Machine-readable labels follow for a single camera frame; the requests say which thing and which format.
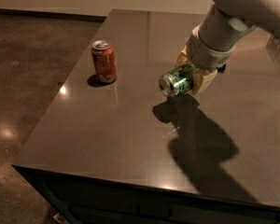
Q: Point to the dark cabinet under table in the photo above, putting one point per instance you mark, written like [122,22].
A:
[85,200]

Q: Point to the red soda can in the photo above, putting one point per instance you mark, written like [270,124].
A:
[103,56]

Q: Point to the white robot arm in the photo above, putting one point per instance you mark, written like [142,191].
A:
[212,42]

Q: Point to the green soda can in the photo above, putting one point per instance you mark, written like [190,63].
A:
[178,81]

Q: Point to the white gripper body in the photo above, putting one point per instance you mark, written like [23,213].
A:
[206,54]

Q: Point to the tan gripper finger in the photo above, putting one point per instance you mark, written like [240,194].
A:
[202,78]
[182,57]

